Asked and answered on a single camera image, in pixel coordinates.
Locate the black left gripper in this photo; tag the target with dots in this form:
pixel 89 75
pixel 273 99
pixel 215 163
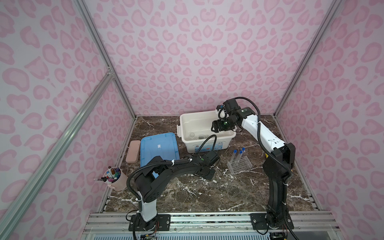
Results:
pixel 211 175

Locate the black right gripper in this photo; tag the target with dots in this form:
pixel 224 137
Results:
pixel 221 127

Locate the blue capped test tube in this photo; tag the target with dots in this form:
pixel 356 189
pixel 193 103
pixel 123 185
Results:
pixel 243 151
pixel 238 158
pixel 233 157

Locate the blue plastic bin lid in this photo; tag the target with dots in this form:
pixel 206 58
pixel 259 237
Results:
pixel 163 145

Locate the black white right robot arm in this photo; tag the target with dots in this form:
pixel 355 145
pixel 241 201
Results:
pixel 242 113

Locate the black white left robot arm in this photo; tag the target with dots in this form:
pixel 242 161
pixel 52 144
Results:
pixel 147 183

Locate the white plastic storage bin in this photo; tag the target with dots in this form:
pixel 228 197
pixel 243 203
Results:
pixel 200 124

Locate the clear test tube rack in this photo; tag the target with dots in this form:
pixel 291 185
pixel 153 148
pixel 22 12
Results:
pixel 240 166

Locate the pink pencil case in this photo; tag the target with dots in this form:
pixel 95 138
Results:
pixel 133 152

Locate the pink pen holder cup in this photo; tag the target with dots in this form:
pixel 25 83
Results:
pixel 114 178

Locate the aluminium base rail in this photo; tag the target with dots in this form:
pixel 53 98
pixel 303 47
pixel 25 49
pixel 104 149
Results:
pixel 310 225

